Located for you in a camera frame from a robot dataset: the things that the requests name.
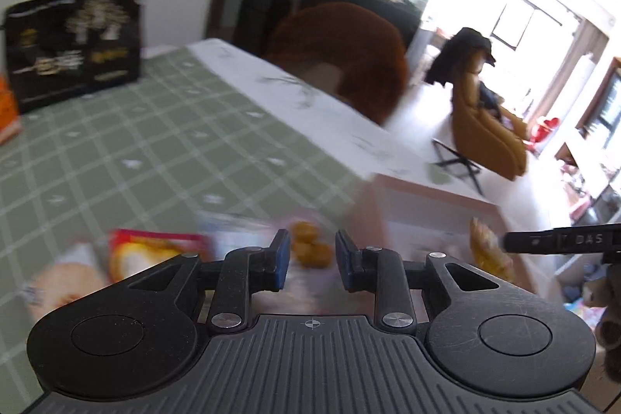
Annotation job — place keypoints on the brown round chair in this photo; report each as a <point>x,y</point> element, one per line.
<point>367,49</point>

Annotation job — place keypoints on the pink storage box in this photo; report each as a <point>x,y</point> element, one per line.
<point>414,219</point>

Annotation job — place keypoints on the bread snack packet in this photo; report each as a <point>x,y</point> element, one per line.
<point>74,274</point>

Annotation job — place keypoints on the black garment on chair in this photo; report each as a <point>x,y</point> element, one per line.
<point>456,54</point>

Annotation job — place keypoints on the yellow chips packet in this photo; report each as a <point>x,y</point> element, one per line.
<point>487,253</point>

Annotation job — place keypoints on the orange gift box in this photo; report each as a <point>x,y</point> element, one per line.
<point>10,124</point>

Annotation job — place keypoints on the green checked tablecloth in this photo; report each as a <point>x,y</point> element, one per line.
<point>153,155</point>

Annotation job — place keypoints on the egg yolk snack pack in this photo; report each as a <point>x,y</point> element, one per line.
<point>309,249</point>

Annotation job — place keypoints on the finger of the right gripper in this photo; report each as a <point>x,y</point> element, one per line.
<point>565,240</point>

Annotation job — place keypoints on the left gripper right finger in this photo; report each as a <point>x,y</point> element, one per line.
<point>380,272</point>

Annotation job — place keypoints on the red snack packet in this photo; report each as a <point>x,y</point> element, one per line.
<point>132,251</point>

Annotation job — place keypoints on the mustard lounge chair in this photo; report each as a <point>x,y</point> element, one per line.
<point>477,134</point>

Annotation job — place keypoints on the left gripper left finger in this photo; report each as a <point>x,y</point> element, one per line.
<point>244,272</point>

